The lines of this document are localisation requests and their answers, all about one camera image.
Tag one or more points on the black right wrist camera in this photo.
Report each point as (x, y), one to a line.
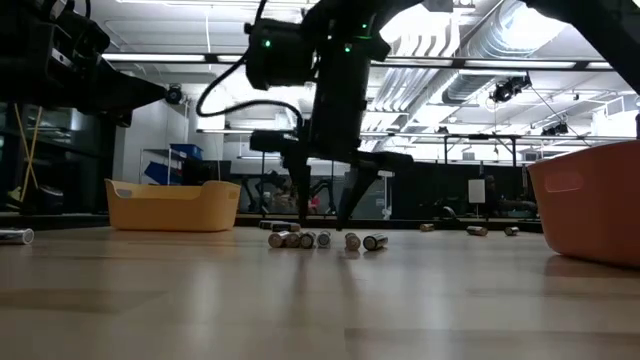
(277, 60)

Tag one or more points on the black round hanging camera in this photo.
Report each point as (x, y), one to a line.
(173, 94)

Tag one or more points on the silver black AA battery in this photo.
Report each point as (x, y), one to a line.
(15, 236)

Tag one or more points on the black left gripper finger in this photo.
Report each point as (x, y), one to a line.
(142, 101)
(130, 85)

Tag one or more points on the distant black metal frame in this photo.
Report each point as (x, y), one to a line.
(475, 136)

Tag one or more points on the blue shelf bin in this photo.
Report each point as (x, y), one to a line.
(160, 172)
(186, 151)

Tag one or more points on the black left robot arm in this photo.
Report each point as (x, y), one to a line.
(20, 75)

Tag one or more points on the white sign board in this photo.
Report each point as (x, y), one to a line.
(476, 191)

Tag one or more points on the yellow plastic bin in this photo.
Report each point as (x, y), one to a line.
(172, 210)

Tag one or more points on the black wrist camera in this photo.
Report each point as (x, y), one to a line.
(277, 60)
(75, 30)

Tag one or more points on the black copper AA battery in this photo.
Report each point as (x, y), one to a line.
(352, 242)
(289, 227)
(307, 240)
(324, 239)
(293, 240)
(426, 227)
(511, 230)
(270, 225)
(375, 242)
(476, 230)
(277, 239)

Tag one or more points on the black ceiling track light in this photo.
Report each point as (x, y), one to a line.
(555, 129)
(510, 89)

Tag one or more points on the orange plastic bin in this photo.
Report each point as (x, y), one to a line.
(590, 210)

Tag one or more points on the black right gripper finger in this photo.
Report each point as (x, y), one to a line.
(355, 190)
(301, 185)

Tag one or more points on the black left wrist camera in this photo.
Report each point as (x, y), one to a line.
(75, 30)

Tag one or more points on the black partition wall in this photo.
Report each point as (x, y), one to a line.
(430, 192)

